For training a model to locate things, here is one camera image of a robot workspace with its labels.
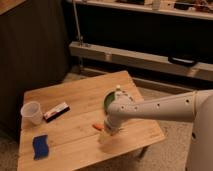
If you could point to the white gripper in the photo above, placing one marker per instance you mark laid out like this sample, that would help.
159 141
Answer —
112 126

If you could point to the orange pepper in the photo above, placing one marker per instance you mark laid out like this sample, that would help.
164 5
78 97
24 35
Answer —
98 127

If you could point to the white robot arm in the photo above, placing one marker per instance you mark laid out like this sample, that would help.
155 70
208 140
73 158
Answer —
194 106

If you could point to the wooden table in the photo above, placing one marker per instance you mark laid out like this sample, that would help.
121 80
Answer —
72 141

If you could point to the green bowl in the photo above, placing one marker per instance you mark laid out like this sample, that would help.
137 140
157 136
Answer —
112 96

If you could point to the black and white box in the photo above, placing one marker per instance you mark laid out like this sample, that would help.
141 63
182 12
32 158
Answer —
56 111

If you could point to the blue sponge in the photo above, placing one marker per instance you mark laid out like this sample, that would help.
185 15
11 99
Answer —
40 146

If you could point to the translucent plastic cup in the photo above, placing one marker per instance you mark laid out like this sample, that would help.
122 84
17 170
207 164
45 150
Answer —
32 112

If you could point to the grey metal shelf beam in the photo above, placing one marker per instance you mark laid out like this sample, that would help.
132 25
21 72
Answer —
136 59

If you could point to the metal vertical pole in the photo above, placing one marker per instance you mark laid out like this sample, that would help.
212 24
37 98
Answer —
79 36

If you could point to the black handle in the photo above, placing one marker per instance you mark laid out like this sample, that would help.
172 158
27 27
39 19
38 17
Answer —
182 62

